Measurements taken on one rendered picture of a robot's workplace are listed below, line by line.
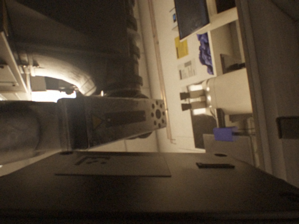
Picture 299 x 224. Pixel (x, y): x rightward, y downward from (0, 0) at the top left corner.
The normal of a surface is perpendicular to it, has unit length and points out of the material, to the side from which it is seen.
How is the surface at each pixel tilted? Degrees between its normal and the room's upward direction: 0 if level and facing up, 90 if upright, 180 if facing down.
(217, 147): 86
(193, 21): 93
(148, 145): 180
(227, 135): 90
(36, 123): 155
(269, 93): 90
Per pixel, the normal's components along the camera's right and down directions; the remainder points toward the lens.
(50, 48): 0.10, 0.99
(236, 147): -0.85, 0.11
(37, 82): 0.56, -0.08
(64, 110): 0.22, -0.04
